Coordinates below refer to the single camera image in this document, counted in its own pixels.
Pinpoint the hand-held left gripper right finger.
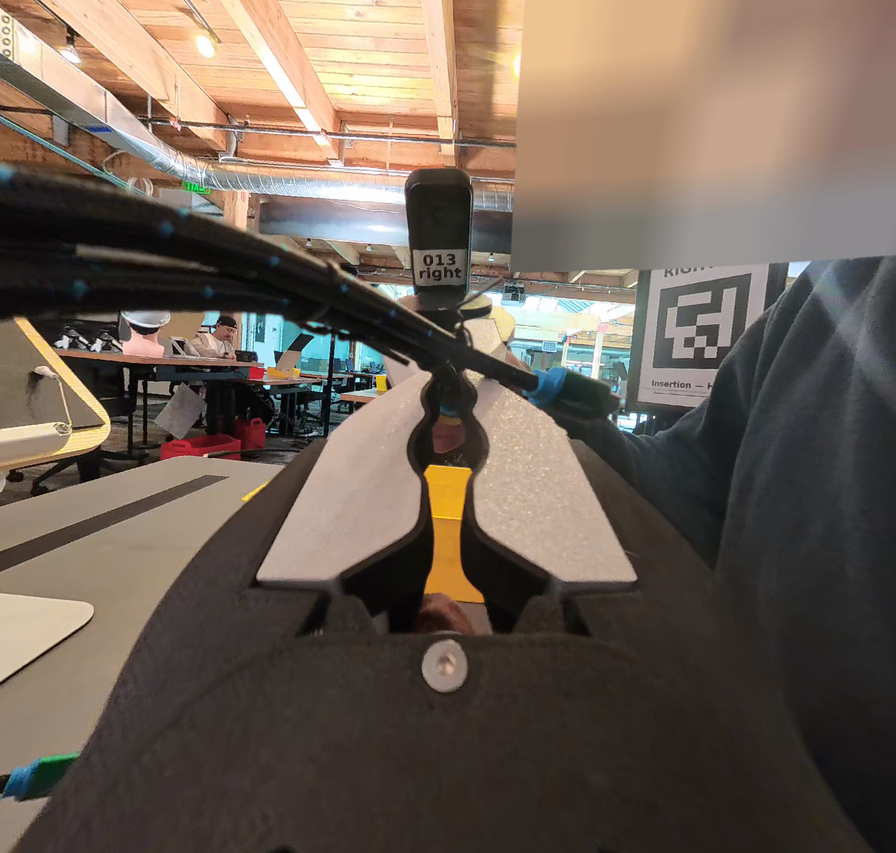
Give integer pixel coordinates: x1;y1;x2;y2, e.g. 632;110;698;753
460;378;638;596

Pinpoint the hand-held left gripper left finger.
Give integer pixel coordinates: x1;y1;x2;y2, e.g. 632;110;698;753
257;373;435;591

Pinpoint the yellow plastic bin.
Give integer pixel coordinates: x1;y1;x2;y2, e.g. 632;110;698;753
241;464;487;605

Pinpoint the person's right forearm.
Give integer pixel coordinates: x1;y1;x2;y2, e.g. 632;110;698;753
560;378;785;574

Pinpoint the person's right hand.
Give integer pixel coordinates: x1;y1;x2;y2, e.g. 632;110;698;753
432;408;487;459

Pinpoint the white printed board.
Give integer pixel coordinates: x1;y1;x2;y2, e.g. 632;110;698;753
626;263;792;413

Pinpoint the background wooden desk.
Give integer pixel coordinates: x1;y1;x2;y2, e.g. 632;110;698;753
56;347;323;441

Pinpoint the large silver air duct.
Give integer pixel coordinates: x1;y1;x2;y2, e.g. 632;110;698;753
0;14;516;213

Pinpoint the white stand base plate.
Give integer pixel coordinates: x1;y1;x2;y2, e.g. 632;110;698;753
0;420;96;686

